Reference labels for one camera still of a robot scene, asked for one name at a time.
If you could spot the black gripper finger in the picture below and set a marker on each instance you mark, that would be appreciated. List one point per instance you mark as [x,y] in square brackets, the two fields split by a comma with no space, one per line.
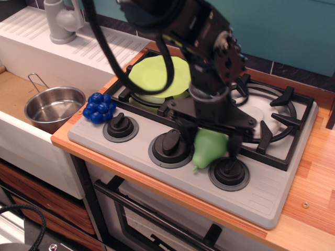
[188,131]
[234,144]

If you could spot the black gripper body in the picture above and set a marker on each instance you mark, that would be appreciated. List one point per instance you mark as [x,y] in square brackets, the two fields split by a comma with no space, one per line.
[215,112]

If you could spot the green toy pear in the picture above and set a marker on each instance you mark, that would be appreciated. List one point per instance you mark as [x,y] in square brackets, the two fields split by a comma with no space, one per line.
[209,146]

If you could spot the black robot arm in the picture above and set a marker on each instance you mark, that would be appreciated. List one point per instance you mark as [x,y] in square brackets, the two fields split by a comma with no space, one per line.
[215,61]

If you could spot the light green plate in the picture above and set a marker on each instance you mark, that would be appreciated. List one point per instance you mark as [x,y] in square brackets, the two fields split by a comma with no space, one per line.
[150,74]

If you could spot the blue toy blueberry cluster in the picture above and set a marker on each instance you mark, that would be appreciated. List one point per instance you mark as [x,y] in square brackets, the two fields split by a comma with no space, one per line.
[100,108]

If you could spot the stainless steel pot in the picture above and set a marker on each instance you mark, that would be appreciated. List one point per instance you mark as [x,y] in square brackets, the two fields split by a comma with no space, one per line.
[50,109]

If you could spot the white toy sink unit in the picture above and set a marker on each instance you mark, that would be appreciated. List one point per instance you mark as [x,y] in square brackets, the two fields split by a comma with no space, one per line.
[29,58]

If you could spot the black middle stove knob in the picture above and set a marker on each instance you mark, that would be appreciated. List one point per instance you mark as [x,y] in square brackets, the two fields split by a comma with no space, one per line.
[170,150]

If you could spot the black stove knob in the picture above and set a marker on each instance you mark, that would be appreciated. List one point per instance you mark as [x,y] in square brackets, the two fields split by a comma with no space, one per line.
[170,150]
[229,174]
[120,129]

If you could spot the black right stove knob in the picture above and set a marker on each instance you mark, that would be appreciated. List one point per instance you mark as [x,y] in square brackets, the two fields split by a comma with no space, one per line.
[229,174]

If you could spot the grey toy stove top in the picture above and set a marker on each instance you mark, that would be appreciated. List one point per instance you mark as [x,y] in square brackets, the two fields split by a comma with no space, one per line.
[260,202]

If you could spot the black right burner grate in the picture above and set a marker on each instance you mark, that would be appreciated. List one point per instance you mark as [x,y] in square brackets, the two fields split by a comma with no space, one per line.
[281,117]

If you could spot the black burner grate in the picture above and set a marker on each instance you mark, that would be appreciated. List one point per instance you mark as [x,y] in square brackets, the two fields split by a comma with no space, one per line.
[146,106]
[281,117]

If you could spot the black left stove knob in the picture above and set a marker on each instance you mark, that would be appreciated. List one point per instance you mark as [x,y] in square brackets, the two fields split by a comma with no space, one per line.
[120,129]

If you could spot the black left burner grate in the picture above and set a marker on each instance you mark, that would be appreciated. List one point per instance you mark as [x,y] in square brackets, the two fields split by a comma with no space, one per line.
[146,106]

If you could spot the wooden drawer front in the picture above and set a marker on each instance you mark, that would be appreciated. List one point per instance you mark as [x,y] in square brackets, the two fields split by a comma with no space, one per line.
[66,216]

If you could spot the grey toy faucet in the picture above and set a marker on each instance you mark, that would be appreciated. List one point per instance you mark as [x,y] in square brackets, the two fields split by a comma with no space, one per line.
[63,23]

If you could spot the black oven door handle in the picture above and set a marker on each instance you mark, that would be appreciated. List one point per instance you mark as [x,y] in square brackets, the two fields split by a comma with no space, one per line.
[122,202]

